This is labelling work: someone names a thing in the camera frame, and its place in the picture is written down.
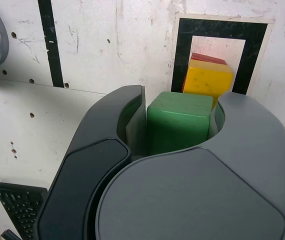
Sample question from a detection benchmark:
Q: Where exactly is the black keyboard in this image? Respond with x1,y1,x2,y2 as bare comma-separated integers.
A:
0,182,48,240

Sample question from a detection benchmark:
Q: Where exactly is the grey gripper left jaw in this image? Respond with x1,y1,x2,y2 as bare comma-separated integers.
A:
33,84,148,240

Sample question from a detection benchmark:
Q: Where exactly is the yellow cube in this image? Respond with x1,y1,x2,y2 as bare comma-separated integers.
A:
182,59,234,111

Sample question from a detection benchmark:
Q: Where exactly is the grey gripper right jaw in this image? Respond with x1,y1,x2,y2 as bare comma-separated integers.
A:
94,91,285,240

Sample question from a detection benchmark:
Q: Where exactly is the red cube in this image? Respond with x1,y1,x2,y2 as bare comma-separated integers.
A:
181,51,227,92

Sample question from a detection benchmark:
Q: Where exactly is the black tape square outline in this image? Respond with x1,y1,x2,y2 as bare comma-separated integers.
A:
171,17,269,95

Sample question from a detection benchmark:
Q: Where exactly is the green cube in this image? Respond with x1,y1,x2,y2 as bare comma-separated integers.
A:
146,91,215,157

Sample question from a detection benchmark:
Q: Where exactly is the black tape strip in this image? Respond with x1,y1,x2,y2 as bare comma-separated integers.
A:
37,0,65,88

